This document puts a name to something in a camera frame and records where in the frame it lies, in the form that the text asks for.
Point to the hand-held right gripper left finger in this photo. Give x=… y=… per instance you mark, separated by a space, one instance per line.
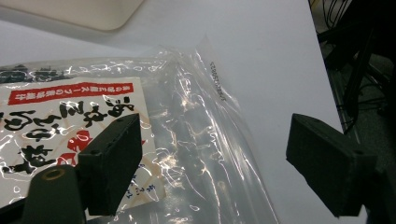
x=112 y=161

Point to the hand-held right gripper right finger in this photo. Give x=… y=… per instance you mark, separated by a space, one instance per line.
x=323 y=161

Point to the clear plastic bag with label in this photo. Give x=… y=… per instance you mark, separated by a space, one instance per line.
x=193 y=130

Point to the cream divided plastic tray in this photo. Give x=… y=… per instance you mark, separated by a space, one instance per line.
x=77 y=12

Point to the black metal stand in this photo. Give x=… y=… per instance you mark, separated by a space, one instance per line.
x=358 y=71

